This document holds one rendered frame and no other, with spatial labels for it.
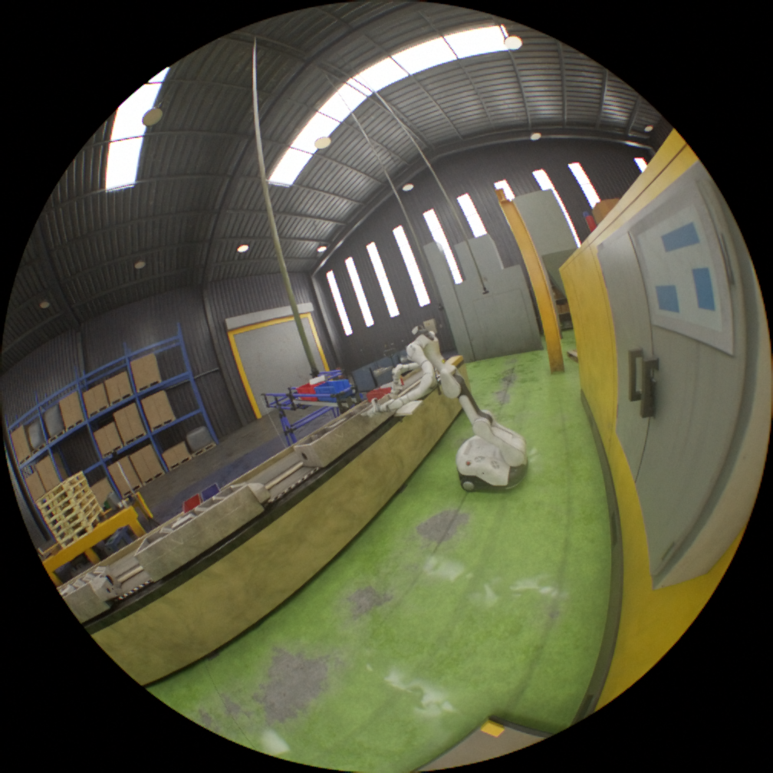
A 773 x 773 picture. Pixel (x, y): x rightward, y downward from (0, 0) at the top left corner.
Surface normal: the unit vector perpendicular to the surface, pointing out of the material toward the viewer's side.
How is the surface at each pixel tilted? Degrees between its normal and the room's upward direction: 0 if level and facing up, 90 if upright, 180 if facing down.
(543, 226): 90
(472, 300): 90
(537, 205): 90
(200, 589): 90
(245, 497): 80
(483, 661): 0
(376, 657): 0
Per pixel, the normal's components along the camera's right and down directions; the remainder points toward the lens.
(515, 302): -0.57, 0.35
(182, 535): 0.70, -0.27
